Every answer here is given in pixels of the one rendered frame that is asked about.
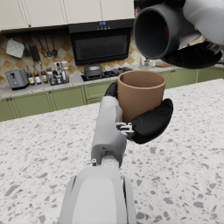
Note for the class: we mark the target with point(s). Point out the red berry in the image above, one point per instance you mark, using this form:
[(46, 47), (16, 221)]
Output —
[(166, 32)]

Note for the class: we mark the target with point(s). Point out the brown cup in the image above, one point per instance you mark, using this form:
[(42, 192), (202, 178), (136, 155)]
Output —
[(140, 96)]

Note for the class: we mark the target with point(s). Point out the dark grey cup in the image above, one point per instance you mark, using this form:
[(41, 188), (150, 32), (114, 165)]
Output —
[(151, 32)]

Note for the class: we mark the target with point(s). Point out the black gas cooktop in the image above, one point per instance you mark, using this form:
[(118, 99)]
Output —
[(112, 73)]

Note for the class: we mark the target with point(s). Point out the wooden cutting board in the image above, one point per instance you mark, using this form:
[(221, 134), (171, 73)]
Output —
[(164, 64)]

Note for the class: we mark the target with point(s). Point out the grey pot with lid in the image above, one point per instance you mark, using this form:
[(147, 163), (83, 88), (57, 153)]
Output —
[(92, 70)]

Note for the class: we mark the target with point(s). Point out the green base cabinets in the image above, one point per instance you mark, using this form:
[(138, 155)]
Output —
[(43, 102)]

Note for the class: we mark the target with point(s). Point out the small glass jars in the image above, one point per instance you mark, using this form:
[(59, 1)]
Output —
[(147, 62)]

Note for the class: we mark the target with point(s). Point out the black rack of condiment jars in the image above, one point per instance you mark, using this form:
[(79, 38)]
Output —
[(58, 77)]

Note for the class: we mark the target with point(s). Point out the dark bottle with white label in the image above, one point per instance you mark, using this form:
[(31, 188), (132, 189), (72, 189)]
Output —
[(44, 76), (37, 78), (30, 78)]

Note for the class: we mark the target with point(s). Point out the black range hood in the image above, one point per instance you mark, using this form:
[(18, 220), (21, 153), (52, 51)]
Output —
[(102, 43)]

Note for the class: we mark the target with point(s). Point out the black hanging spoon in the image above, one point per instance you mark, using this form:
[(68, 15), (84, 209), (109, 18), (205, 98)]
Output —
[(54, 52), (48, 53)]

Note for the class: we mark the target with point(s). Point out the silver toaster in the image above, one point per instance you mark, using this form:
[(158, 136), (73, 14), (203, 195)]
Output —
[(17, 79)]

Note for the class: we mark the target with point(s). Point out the black hanging spatula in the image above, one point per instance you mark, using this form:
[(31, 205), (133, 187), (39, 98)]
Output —
[(34, 52)]

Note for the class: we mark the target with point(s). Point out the white quilted pot holder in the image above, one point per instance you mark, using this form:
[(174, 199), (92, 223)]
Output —
[(14, 48)]

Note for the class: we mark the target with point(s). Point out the cream wall cabinets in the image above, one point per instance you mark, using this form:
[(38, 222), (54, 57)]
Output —
[(43, 11)]

